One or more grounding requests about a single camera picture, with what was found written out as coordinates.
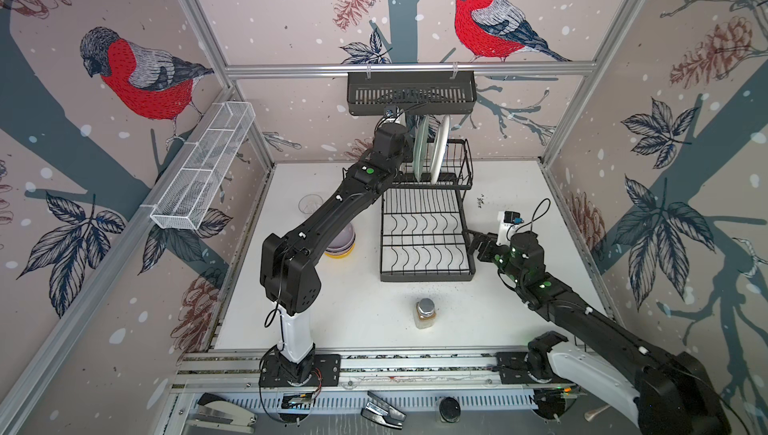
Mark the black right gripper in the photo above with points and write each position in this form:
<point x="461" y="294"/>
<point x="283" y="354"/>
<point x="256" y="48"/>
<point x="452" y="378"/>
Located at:
<point x="490" y="243"/>

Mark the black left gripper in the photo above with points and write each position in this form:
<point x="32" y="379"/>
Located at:
<point x="407" y="149"/>

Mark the clear glass tumbler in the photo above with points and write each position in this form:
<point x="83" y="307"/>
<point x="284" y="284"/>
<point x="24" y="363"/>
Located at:
<point x="310" y="203"/>

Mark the lilac bowl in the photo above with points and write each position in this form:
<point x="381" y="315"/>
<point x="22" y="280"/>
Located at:
<point x="343" y="240"/>

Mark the yellow bowl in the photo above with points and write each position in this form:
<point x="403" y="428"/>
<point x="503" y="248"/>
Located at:
<point x="339" y="254"/>

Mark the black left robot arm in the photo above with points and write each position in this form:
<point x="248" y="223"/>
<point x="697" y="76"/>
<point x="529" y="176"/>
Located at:
<point x="288" y="263"/>

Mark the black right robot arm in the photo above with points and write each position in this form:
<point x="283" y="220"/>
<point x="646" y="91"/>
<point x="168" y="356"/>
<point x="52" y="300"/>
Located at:
<point x="660" y="393"/>

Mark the black two-tier dish rack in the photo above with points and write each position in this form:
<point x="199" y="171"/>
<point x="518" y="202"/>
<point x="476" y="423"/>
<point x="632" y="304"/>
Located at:
<point x="424" y="234"/>

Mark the pale green plate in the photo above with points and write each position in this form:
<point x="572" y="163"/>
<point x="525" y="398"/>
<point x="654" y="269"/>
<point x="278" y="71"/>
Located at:
<point x="421" y="142"/>

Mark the white plate blue rim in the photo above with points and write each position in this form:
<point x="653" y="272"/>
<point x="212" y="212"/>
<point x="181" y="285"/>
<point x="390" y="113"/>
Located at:
<point x="440" y="144"/>

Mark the spice jar silver lid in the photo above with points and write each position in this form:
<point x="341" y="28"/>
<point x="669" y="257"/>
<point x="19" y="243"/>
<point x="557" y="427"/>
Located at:
<point x="425" y="313"/>

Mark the round black cap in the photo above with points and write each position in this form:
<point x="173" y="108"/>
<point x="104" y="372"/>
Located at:
<point x="449" y="410"/>

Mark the black stapler centre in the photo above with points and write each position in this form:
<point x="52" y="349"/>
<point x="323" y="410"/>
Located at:
<point x="382" y="413"/>

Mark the black stapler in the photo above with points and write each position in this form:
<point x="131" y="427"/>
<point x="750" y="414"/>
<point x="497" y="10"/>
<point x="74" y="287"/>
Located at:
<point x="216" y="413"/>
<point x="382" y="413"/>

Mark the metal spoon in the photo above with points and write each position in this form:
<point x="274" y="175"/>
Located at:
<point x="590" y="415"/>

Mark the black stapler left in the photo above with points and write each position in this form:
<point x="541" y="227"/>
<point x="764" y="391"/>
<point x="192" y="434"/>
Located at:
<point x="216" y="413"/>

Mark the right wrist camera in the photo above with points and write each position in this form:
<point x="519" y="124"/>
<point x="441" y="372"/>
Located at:
<point x="509" y="223"/>

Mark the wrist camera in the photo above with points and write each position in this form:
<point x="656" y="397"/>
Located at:
<point x="509" y="223"/>
<point x="396" y="116"/>

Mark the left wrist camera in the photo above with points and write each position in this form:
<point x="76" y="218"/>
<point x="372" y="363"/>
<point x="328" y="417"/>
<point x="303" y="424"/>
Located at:
<point x="396" y="116"/>

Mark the black hanging wall basket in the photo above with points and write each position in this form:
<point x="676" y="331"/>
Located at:
<point x="417" y="93"/>

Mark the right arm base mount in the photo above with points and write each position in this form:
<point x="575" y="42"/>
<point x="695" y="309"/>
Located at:
<point x="513" y="369"/>

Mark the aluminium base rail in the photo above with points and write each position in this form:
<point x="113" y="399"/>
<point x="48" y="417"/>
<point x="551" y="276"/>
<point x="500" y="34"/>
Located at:
<point x="238" y="370"/>

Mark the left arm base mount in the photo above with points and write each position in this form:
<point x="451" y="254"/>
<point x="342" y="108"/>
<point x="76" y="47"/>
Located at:
<point x="315" y="370"/>

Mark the white wire mesh shelf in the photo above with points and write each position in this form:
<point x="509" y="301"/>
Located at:
<point x="186" y="201"/>

